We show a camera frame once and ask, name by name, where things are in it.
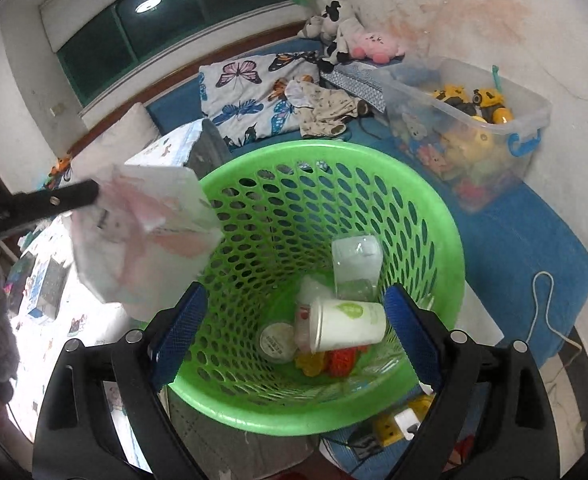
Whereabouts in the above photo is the patterned beige garment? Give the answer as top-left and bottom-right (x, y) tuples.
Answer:
(285, 77), (370, 140)

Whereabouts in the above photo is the blue white milk carton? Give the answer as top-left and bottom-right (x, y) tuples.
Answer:
(26, 257), (70, 321)

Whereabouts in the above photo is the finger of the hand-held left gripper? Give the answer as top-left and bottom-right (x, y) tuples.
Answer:
(1, 180), (101, 233)

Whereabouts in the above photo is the white paper cup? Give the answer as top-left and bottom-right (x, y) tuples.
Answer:
(309, 296), (388, 354)

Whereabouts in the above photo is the blue white patterned box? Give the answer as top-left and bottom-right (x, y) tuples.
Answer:
(319, 62), (392, 113)

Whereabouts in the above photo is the yellow power strip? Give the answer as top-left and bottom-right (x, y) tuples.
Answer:
(371, 395), (435, 448)

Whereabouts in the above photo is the pink plastic bag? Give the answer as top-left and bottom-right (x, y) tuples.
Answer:
(69, 162), (222, 318)

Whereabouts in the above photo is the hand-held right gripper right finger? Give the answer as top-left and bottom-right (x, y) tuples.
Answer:
(384, 283), (560, 480)

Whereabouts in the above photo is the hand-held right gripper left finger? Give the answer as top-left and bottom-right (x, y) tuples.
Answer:
(33, 282), (209, 480)

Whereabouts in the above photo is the printed blanket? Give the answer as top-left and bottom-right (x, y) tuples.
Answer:
(4, 119), (225, 476)

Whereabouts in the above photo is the white cable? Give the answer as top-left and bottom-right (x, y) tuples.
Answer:
(526, 271), (582, 356)

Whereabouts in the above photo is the window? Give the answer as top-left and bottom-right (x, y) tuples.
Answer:
(39, 0), (275, 111)

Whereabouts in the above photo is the green plastic mesh basket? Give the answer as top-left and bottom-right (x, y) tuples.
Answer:
(166, 139), (467, 437)

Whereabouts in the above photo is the clear plastic cup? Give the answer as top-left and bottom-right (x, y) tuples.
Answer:
(331, 235), (385, 301)

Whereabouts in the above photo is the orange plush toy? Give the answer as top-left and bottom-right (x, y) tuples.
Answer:
(49, 155), (72, 181)

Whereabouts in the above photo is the pink plush toy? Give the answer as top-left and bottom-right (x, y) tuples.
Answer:
(349, 30), (406, 65)

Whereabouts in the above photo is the pile of yellow toys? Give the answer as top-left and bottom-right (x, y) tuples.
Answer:
(394, 85), (520, 201)

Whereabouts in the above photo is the clear plastic storage box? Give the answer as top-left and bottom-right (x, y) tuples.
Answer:
(379, 56), (552, 216)

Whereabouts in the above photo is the pudding cup with lid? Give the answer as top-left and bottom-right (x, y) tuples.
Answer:
(259, 322), (297, 363)
(296, 275), (337, 311)

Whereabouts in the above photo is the white pillow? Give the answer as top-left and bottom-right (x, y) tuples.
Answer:
(71, 102), (162, 171)

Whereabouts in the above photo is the large butterfly print pillow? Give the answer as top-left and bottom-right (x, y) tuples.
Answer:
(198, 50), (325, 148)

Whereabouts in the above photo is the black white cow plush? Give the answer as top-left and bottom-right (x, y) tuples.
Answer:
(296, 0), (365, 66)

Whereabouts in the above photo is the red foam fruit net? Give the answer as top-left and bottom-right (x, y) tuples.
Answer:
(326, 345), (371, 378)

